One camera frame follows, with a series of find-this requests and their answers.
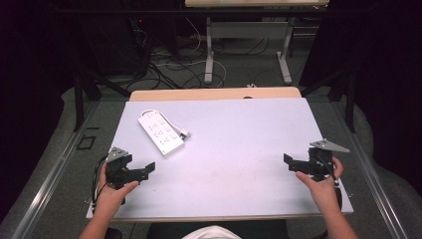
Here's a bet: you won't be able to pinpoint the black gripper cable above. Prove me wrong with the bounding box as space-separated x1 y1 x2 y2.
316 155 343 213
92 154 110 213

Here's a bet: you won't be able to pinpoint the aluminium floor rail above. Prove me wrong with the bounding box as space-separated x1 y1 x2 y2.
11 99 102 239
329 99 410 239

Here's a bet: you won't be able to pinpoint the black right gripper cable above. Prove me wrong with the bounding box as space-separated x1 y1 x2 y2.
316 155 343 213

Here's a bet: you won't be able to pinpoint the white power strip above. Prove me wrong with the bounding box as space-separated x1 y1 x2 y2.
137 109 186 158

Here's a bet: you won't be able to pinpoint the desk with white legs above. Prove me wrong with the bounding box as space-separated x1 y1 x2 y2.
184 0 330 86

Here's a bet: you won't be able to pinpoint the person's left hand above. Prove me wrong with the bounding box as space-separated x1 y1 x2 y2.
95 161 140 218

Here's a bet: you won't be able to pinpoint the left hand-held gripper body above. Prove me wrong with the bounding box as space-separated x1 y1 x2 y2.
105 146 141 191

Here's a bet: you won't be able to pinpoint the white power strip cable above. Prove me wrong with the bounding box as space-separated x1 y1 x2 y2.
140 109 192 140

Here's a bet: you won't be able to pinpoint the person's white shirt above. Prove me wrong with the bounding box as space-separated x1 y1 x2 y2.
181 225 243 239

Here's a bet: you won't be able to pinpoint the white table mat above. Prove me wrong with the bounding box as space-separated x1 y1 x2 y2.
86 97 354 220

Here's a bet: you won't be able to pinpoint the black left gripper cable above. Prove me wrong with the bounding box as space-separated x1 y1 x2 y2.
92 154 110 213

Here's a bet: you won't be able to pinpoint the dark computer tower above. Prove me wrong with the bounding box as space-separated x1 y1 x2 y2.
78 13 152 78

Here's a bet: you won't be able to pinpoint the black metal stand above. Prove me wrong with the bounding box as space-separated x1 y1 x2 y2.
73 63 132 132
300 63 357 134

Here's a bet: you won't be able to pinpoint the person's right hand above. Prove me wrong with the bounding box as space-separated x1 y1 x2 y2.
295 155 344 214

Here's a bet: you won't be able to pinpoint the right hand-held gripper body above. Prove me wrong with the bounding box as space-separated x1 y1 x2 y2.
307 138 351 182

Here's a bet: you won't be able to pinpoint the tangle of floor cables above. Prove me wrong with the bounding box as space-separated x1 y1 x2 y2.
125 16 277 92

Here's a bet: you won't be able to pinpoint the person's dark pants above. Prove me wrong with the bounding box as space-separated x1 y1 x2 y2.
145 218 291 239

